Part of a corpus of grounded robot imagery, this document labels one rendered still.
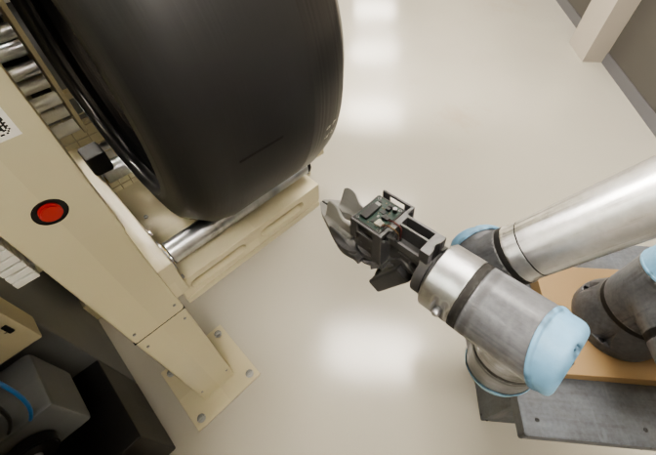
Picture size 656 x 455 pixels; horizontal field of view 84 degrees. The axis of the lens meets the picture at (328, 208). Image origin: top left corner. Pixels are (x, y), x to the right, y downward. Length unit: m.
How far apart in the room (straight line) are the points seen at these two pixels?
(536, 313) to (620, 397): 0.66
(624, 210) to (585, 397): 0.60
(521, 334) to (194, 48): 0.43
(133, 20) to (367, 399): 1.36
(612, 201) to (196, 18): 0.49
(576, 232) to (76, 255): 0.73
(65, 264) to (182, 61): 0.44
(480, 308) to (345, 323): 1.17
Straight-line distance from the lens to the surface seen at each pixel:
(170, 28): 0.40
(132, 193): 1.00
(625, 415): 1.08
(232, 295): 1.68
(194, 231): 0.71
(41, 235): 0.68
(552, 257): 0.56
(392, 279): 0.53
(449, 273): 0.45
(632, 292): 0.93
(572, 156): 2.58
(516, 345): 0.44
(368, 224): 0.47
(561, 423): 1.01
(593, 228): 0.54
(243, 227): 0.77
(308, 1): 0.47
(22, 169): 0.61
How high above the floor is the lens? 1.47
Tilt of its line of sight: 51 degrees down
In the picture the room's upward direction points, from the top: straight up
